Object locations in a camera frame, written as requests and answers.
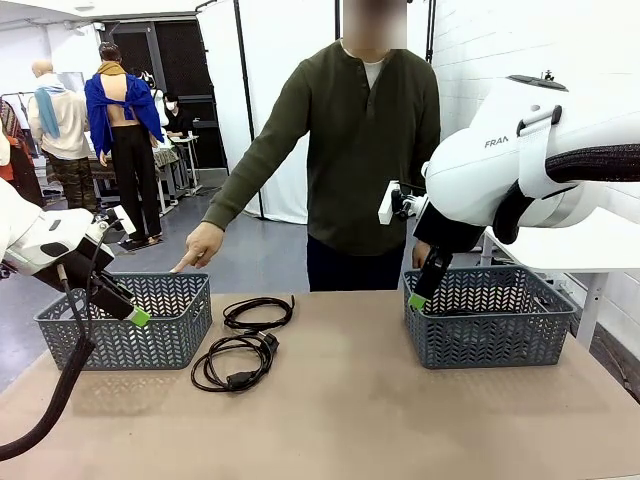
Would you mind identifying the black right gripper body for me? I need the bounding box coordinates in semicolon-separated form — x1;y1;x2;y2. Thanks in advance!
413;202;486;254

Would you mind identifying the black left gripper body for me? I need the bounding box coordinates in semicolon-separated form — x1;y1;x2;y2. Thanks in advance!
35;237;117;292

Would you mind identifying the thin black braided USB cable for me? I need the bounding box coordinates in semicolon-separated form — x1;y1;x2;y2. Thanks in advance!
222;293;297;336

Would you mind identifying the person's right forearm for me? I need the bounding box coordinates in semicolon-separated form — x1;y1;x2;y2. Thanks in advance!
202;134;291;232

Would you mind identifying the person's right hand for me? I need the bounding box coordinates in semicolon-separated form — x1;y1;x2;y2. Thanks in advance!
169;222;226;274

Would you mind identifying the grey perforated plastic basket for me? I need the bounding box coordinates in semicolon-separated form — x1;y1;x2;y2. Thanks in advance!
402;265;579;370
33;272;213;372

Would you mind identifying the person in olive sweater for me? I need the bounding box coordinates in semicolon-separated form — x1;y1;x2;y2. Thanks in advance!
202;0;441;294

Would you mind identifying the mannequin with patterned robe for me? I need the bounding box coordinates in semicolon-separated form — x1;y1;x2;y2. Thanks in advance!
0;97;44;206

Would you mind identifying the mannequin with cream sweater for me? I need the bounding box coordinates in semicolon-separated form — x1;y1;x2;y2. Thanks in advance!
27;59;99;214

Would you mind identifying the mannequin with blue cardigan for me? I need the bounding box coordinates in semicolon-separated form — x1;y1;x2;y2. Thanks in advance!
83;42;166;246

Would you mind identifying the small white background desk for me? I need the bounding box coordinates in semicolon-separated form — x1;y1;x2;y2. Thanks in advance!
164;133;201;196

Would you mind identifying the seated person with face mask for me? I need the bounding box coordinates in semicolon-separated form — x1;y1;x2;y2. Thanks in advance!
162;92;199;139

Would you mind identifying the black backdrop stand pole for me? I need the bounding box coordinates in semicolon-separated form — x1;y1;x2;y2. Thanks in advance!
233;0;265;220
423;0;437;64

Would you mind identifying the white photo backdrop screen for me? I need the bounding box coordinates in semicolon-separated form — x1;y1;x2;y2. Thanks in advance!
197;0;436;224

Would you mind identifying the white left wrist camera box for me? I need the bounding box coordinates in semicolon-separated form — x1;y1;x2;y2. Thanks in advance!
106;204;137;236

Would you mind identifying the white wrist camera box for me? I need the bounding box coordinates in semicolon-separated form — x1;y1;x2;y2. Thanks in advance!
378;180;401;225
106;204;137;236

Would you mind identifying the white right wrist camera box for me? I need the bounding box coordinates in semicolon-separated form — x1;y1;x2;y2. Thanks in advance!
378;180;401;225

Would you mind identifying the black left arm cable sleeve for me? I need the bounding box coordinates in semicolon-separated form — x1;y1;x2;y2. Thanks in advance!
0;287;96;462

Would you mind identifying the black arm cable sleeve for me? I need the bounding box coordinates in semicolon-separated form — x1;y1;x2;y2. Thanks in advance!
0;287;96;462
544;143;640;185

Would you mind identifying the black right arm cable sleeve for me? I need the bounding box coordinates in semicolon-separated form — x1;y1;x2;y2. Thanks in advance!
544;143;640;185

